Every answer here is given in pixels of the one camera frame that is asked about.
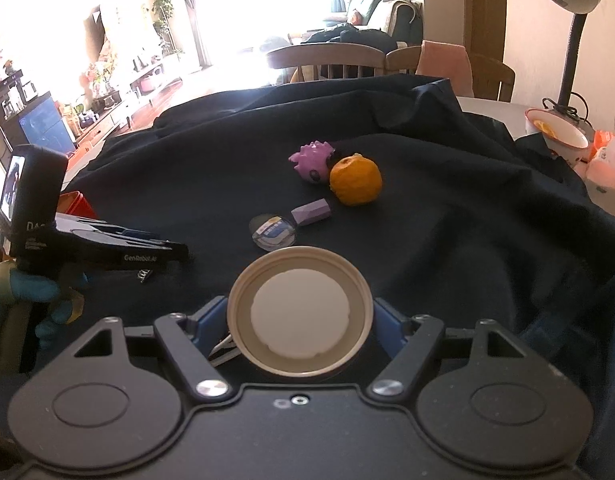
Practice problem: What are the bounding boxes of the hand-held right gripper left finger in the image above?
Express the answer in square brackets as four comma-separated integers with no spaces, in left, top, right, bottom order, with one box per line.
[70,296,231,402]

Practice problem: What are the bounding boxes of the wooden chair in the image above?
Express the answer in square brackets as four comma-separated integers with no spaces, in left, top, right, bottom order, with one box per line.
[264,44,393,83]
[385,42,517,102]

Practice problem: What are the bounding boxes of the purple eraser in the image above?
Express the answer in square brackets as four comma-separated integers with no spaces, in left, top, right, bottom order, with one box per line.
[290,199,332,226]

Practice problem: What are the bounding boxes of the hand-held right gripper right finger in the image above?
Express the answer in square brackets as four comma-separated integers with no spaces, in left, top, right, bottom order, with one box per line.
[367,297,535,402]

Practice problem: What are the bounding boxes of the dark clothes pile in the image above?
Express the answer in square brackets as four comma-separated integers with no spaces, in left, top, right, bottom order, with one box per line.
[302,27,398,53]

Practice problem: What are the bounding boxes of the red orange box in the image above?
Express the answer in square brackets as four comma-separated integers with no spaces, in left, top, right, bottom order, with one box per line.
[57,190,97,221]

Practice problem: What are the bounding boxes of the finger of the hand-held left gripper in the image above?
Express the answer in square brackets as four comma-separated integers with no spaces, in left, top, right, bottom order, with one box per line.
[94,226,174,251]

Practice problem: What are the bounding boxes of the orange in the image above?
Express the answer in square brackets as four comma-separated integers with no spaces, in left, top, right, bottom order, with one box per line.
[329,154,383,207]

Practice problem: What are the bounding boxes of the pink towel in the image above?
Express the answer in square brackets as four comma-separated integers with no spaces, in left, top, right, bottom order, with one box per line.
[416,40,474,98]

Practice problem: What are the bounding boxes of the person's left hand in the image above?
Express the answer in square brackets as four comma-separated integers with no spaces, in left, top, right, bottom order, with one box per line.
[0,262,85,343]

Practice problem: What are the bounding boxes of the black cabinet blue front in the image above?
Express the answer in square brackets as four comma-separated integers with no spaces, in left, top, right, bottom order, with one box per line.
[0,69,77,161]

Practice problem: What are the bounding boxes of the dark green sofa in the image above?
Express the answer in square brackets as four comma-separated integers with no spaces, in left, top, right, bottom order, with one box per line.
[322,0,423,43]

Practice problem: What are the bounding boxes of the orange white tissue pack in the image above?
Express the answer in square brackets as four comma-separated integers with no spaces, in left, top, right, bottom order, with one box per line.
[585,115,615,186]

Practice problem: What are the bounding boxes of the purple spiky toy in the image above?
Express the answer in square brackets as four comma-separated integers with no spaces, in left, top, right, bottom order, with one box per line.
[288,141,345,187]

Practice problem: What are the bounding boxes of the white wooden tv cabinet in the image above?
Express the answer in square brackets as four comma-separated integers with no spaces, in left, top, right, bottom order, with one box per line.
[62,57,183,136]

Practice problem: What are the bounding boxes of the round clear plastic case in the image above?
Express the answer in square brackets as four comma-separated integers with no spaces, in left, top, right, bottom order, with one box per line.
[249,213,299,253]

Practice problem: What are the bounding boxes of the white bowl red rim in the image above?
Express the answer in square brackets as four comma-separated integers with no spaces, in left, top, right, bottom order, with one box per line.
[525,107,589,163]

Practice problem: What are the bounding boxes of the beige jar lid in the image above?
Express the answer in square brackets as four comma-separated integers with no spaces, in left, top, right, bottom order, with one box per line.
[227,246,374,380]

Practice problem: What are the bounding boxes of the dark navy cloth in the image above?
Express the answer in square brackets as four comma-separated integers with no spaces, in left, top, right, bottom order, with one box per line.
[61,74,615,480]

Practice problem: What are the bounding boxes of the black lamp cable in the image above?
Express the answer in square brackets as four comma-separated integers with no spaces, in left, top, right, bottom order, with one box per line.
[540,97,595,126]

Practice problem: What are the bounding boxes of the green potted plant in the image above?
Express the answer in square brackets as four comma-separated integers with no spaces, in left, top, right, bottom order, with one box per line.
[150,0,175,56]

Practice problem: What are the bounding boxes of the plaid blanket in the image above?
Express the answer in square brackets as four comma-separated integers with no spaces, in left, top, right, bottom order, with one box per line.
[377,0,421,36]

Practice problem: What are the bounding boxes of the white standing air conditioner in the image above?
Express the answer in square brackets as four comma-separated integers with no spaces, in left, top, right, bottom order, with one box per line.
[157,0,200,68]

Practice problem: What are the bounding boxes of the white frame sunglasses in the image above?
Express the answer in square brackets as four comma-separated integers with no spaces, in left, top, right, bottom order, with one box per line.
[208,332,240,363]

